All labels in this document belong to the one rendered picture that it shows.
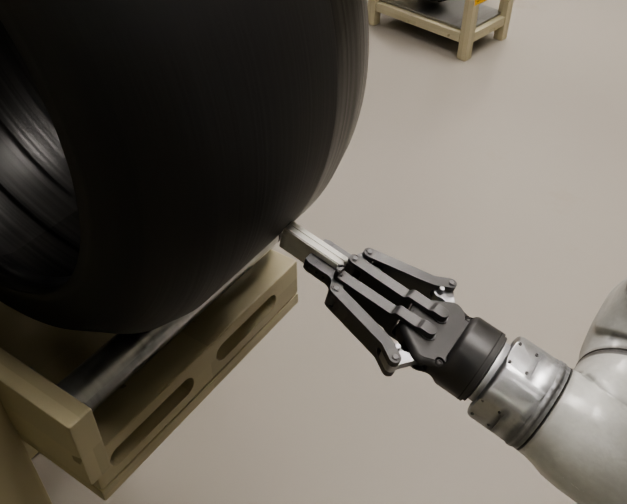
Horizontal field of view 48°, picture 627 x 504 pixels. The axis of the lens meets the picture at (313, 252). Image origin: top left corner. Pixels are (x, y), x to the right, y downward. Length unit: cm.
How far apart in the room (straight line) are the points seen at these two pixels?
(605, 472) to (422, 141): 223
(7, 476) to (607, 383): 61
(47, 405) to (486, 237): 184
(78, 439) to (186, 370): 17
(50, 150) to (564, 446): 73
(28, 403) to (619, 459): 52
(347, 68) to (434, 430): 132
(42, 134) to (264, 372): 107
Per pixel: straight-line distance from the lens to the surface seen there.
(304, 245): 69
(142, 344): 77
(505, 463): 180
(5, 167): 99
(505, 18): 359
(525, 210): 250
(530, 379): 64
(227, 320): 85
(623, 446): 65
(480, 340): 65
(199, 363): 82
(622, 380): 68
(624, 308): 73
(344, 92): 62
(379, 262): 70
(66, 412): 69
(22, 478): 87
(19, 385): 73
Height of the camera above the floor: 148
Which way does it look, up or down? 42 degrees down
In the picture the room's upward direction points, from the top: straight up
